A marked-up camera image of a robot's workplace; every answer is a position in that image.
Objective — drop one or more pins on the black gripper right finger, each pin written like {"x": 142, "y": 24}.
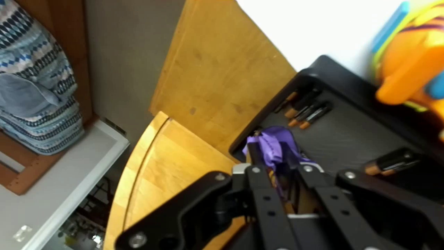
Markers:
{"x": 370, "y": 209}

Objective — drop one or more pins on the black copper battery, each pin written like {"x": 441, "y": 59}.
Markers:
{"x": 317, "y": 116}
{"x": 300, "y": 99}
{"x": 393, "y": 160}
{"x": 307, "y": 111}

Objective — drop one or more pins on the brown wooden shelf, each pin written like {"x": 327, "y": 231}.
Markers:
{"x": 70, "y": 56}

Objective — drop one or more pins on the purple object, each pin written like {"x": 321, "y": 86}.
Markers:
{"x": 274, "y": 143}

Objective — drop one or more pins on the orange striped toy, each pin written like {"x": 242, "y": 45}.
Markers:
{"x": 411, "y": 64}

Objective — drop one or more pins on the blue patterned cloth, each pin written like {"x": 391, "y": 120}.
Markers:
{"x": 37, "y": 92}

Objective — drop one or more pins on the black rectangular tray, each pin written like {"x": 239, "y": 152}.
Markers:
{"x": 362, "y": 134}

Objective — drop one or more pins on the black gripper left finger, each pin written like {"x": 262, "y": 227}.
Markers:
{"x": 195, "y": 209}

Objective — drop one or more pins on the white shelf board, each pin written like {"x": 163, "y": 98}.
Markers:
{"x": 60, "y": 185}

